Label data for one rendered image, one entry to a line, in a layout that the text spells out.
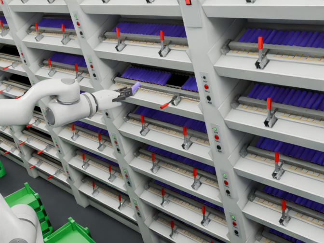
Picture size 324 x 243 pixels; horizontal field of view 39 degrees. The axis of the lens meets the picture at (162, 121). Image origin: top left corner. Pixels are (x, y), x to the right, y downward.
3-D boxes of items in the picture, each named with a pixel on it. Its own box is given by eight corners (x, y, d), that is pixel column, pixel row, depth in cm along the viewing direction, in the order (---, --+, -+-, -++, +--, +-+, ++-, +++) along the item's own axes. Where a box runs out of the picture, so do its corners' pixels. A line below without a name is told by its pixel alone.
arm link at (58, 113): (76, 87, 161) (76, 111, 166) (42, 98, 153) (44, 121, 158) (90, 97, 156) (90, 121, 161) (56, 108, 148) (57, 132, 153)
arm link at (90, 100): (78, 114, 166) (85, 112, 168) (91, 119, 160) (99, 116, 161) (74, 92, 163) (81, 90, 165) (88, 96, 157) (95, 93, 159)
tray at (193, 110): (208, 122, 168) (197, 104, 163) (111, 98, 212) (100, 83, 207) (237, 84, 175) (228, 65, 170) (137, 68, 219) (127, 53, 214)
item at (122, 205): (141, 225, 253) (128, 211, 245) (81, 193, 297) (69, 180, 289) (162, 196, 261) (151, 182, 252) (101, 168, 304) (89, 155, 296)
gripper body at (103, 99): (82, 111, 168) (107, 103, 174) (98, 116, 160) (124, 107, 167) (79, 91, 165) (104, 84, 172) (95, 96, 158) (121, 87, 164)
